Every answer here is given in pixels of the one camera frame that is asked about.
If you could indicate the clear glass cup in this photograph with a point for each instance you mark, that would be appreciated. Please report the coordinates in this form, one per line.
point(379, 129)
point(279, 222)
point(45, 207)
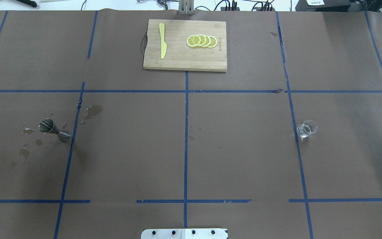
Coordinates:
point(306, 129)

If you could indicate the steel jigger measuring cup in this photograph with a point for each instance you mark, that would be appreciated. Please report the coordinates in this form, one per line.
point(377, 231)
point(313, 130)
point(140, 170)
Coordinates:
point(47, 126)

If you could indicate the wooden cutting board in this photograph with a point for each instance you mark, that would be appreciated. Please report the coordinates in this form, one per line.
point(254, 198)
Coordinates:
point(209, 56)

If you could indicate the yellow plastic knife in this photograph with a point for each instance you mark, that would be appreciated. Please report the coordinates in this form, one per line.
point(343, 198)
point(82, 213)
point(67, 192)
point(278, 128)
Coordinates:
point(163, 44)

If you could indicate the aluminium frame post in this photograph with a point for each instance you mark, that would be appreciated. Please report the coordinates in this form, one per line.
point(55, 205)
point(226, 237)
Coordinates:
point(186, 7)

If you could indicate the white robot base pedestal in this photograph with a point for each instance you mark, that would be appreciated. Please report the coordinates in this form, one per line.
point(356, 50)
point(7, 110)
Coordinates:
point(185, 233)

